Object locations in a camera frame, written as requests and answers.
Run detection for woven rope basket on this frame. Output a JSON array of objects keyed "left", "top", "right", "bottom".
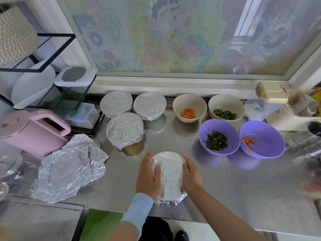
[{"left": 0, "top": 3, "right": 40, "bottom": 67}]

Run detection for purple bowl carrot pieces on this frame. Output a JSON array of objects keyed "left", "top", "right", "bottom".
[{"left": 239, "top": 120, "right": 286, "bottom": 159}]

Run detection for black trousers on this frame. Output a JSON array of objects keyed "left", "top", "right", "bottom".
[{"left": 138, "top": 216, "right": 174, "bottom": 241}]

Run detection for white bowl carrot pieces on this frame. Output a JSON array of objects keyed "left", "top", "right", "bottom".
[{"left": 172, "top": 93, "right": 208, "bottom": 124}]

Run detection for black right shoe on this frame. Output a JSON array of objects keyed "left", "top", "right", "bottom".
[{"left": 175, "top": 230, "right": 190, "bottom": 241}]

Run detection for clear glass jar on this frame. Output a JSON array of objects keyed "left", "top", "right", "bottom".
[{"left": 0, "top": 152, "right": 23, "bottom": 179}]

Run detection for stainless steel countertop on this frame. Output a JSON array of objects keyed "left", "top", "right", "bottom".
[{"left": 0, "top": 93, "right": 321, "bottom": 241}]

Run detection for green floor mat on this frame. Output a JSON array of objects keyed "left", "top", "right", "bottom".
[{"left": 79, "top": 209, "right": 123, "bottom": 241}]

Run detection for beige round object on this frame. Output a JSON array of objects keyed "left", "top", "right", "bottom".
[{"left": 255, "top": 81, "right": 291, "bottom": 104}]

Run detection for purple bowl chopped greens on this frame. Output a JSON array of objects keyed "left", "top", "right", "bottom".
[{"left": 198, "top": 119, "right": 241, "bottom": 156}]

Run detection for person's right forearm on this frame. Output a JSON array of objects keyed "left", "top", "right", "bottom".
[{"left": 188, "top": 188, "right": 269, "bottom": 241}]

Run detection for foil-covered bowl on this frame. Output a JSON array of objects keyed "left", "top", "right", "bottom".
[
  {"left": 106, "top": 112, "right": 144, "bottom": 151},
  {"left": 151, "top": 151, "right": 189, "bottom": 206},
  {"left": 133, "top": 91, "right": 167, "bottom": 122},
  {"left": 100, "top": 90, "right": 133, "bottom": 118}
]

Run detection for black metal rack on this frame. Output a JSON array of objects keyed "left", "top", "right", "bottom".
[{"left": 0, "top": 33, "right": 96, "bottom": 118}]

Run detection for window with cartoon film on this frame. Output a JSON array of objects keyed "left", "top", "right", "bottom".
[{"left": 27, "top": 0, "right": 321, "bottom": 98}]

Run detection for pink electric kettle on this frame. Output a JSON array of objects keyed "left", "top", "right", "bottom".
[{"left": 0, "top": 109, "right": 72, "bottom": 161}]

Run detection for stack of aluminium foil sheets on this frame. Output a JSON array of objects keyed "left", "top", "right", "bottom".
[{"left": 30, "top": 133, "right": 109, "bottom": 204}]

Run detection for beige bowl with greens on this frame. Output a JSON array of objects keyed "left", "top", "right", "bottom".
[{"left": 208, "top": 94, "right": 246, "bottom": 123}]

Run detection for person's right hand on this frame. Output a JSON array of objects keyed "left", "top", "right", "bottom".
[{"left": 182, "top": 156, "right": 205, "bottom": 196}]

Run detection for clear plastic box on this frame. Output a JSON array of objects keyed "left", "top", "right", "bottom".
[{"left": 64, "top": 102, "right": 100, "bottom": 130}]

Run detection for person's left hand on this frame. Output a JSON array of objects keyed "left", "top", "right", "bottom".
[{"left": 135, "top": 151, "right": 162, "bottom": 201}]

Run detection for white plate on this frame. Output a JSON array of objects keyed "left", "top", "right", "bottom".
[{"left": 11, "top": 62, "right": 56, "bottom": 110}]

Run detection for light blue wristband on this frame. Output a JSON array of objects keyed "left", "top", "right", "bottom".
[{"left": 120, "top": 192, "right": 155, "bottom": 234}]

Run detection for yellow bowl with greens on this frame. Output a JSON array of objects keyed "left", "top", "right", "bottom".
[{"left": 122, "top": 140, "right": 146, "bottom": 157}]

